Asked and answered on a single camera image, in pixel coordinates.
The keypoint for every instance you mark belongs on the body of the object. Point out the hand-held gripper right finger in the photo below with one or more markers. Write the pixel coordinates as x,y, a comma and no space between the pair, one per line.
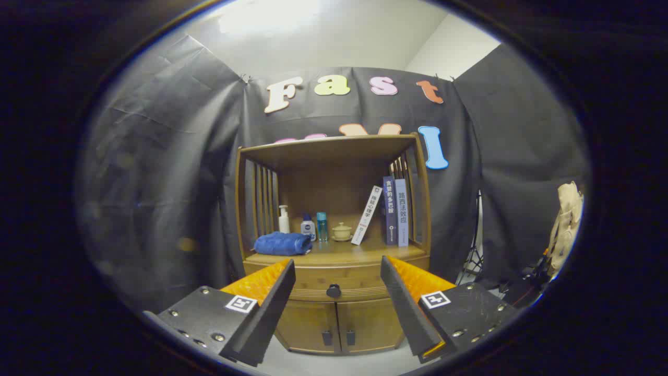
404,308

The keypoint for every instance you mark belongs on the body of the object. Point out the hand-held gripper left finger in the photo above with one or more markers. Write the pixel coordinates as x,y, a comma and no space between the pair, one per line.
271,308

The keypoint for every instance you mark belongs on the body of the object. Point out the wooden drawer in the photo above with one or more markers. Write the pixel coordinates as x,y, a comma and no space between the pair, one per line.
323,277

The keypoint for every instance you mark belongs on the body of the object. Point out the wooden cabinet door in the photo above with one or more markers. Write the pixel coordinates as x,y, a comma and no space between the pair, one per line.
370,324
308,326

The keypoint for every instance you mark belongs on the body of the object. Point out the wooden countertop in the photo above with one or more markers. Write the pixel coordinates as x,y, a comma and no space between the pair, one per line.
339,250

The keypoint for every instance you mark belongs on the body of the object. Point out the wooden cabinet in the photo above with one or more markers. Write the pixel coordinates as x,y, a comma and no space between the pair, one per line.
334,151

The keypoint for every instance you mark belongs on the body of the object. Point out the folded blue towel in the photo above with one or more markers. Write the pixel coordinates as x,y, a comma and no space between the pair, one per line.
282,244

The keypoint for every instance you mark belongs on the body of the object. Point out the white pump bottle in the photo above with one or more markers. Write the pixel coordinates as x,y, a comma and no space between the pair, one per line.
284,223

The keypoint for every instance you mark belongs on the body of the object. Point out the white bottle with blue cap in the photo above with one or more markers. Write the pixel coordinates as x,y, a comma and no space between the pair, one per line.
308,230

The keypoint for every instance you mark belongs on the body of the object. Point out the pale lavender book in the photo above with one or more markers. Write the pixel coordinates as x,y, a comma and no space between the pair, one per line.
402,214

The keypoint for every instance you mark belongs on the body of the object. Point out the clear blue bottle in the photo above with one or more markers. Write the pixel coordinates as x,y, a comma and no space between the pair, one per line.
322,227

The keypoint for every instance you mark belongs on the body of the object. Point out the dark blue book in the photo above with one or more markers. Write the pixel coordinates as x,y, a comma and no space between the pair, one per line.
390,211

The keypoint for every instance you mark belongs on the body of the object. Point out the beige lidded teacup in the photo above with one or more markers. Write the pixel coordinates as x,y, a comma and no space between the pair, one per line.
342,232

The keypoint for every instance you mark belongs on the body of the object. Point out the white book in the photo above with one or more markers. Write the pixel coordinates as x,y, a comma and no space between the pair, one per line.
367,215

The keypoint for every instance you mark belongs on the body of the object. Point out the beige bag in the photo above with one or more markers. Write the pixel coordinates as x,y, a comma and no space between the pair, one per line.
566,224

